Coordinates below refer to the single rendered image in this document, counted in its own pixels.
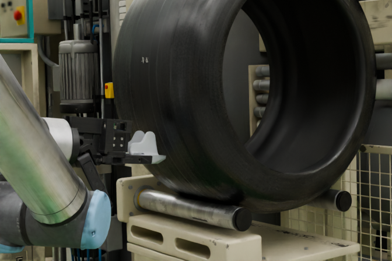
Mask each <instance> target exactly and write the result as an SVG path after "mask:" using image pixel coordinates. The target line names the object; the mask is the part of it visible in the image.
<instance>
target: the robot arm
mask: <svg viewBox="0 0 392 261"><path fill-rule="evenodd" d="M121 122H126V127H125V124H124V123H121ZM124 127H125V129H124ZM131 132H132V121H128V120H119V119H104V118H88V117H73V116H63V117H62V119H58V118H42V117H40V116H39V114H38V113H37V111H36V109H35V108H34V107H33V104H32V103H31V102H30V100H29V98H28V97H27V95H26V93H25V92H24V91H23V89H22V87H21V86H20V84H19V82H18V81H17V80H16V78H15V76H14V75H13V73H12V71H11V70H10V69H9V66H8V65H7V64H6V62H5V60H4V59H3V57H2V55H1V54H0V253H18V252H21V251H22V250H23V249H24V248H25V246H49V247H60V248H79V249H81V250H84V249H97V248H99V247H100V246H101V245H102V244H103V243H104V241H105V239H106V237H107V234H108V231H109V228H110V221H111V208H113V203H112V201H111V199H110V197H109V195H108V193H107V191H106V189H105V186H104V184H103V182H102V180H101V177H100V175H99V173H98V172H97V169H96V167H95V165H101V164H105V165H125V164H158V163H160V162H161V161H163V160H165V159H166V156H164V155H158V150H157V145H156V138H155V134H154V133H153V132H146V133H145V134H144V132H143V131H141V130H138V131H136V132H135V133H134V135H133V137H132V139H131V141H130V133H131ZM126 152H129V153H126Z"/></svg>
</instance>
